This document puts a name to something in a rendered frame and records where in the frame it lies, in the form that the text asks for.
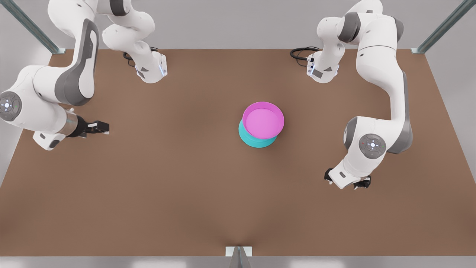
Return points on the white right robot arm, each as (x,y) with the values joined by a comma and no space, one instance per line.
(44,85)

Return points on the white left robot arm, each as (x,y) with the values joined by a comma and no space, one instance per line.
(383,67)

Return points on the pink plate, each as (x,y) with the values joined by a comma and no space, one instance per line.
(263,121)

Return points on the blue plate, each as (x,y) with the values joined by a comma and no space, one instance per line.
(248,140)

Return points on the silver frame post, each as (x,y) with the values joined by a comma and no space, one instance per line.
(442,28)
(238,256)
(28,24)

